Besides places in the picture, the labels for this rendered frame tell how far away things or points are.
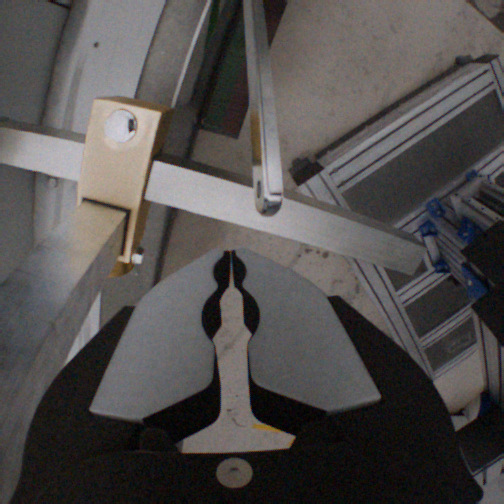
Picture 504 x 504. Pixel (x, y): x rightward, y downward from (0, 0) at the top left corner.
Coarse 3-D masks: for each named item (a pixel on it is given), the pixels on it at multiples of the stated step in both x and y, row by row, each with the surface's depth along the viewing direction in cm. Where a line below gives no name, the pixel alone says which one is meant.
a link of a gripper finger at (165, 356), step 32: (224, 256) 12; (160, 288) 10; (192, 288) 10; (224, 288) 12; (160, 320) 8; (192, 320) 8; (128, 352) 7; (160, 352) 7; (192, 352) 7; (128, 384) 6; (160, 384) 7; (192, 384) 7; (128, 416) 6; (160, 416) 6; (192, 416) 7
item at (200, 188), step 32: (0, 128) 18; (32, 128) 20; (0, 160) 20; (32, 160) 20; (64, 160) 20; (160, 160) 21; (160, 192) 22; (192, 192) 22; (224, 192) 23; (288, 192) 25; (256, 224) 24; (288, 224) 24; (320, 224) 24; (352, 224) 24; (384, 224) 27; (352, 256) 26; (384, 256) 26; (416, 256) 26
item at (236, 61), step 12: (264, 0) 27; (240, 24) 28; (240, 36) 28; (240, 48) 29; (228, 60) 30; (240, 60) 30; (228, 72) 30; (228, 84) 31; (216, 96) 31; (228, 96) 32; (216, 108) 32; (216, 120) 33
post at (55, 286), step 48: (48, 240) 15; (96, 240) 17; (0, 288) 11; (48, 288) 12; (96, 288) 17; (0, 336) 9; (48, 336) 10; (0, 384) 8; (48, 384) 11; (0, 432) 6; (0, 480) 6
